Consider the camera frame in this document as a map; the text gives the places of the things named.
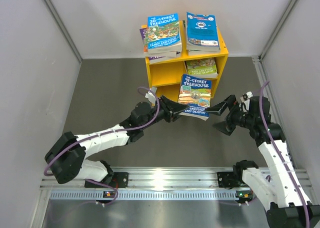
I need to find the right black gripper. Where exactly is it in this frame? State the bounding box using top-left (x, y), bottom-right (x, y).
top-left (204, 94), bottom-right (255, 135)

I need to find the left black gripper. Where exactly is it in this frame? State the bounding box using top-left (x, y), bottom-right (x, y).
top-left (140, 94), bottom-right (190, 130)

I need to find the blue 91-Storey Treehouse book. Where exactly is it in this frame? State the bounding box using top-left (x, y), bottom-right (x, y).
top-left (177, 74), bottom-right (212, 121)

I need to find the lime 65-Storey Treehouse book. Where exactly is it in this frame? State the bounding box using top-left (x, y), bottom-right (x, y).
top-left (185, 58), bottom-right (218, 79)

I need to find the blue back-cover book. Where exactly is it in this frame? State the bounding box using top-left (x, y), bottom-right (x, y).
top-left (185, 12), bottom-right (221, 53)

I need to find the light blue 26-Storey Treehouse book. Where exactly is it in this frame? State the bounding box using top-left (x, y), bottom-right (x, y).
top-left (146, 13), bottom-right (182, 55)

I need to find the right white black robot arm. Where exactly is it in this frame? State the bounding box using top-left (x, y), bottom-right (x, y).
top-left (205, 93), bottom-right (320, 228)

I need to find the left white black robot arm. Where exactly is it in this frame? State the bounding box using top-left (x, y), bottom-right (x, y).
top-left (44, 96), bottom-right (189, 187)

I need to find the yellow wooden shelf box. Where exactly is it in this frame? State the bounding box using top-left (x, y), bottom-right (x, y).
top-left (145, 20), bottom-right (229, 101)

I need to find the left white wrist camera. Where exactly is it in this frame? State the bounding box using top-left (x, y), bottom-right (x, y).
top-left (144, 87), bottom-right (157, 105)

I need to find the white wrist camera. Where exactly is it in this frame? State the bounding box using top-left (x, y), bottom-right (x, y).
top-left (240, 91), bottom-right (253, 112)
top-left (144, 87), bottom-right (157, 105)

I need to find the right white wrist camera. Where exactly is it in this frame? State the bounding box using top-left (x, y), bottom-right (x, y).
top-left (240, 91), bottom-right (253, 112)

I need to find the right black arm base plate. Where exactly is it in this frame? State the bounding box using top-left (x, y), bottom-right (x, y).
top-left (217, 172), bottom-right (240, 190)

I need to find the aluminium mounting rail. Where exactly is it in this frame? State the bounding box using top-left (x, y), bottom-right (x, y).
top-left (40, 167), bottom-right (312, 191)

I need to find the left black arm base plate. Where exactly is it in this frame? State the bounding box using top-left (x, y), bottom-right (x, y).
top-left (84, 172), bottom-right (129, 189)

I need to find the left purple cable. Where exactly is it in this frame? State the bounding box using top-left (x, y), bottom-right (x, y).
top-left (43, 86), bottom-right (161, 209)

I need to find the purple cable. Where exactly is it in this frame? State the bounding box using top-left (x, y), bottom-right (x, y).
top-left (43, 86), bottom-right (161, 209)
top-left (217, 80), bottom-right (312, 228)

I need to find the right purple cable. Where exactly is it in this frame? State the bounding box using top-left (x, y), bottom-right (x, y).
top-left (217, 80), bottom-right (312, 228)

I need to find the slotted grey cable duct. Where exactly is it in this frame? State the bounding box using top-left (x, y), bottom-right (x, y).
top-left (50, 189), bottom-right (253, 201)

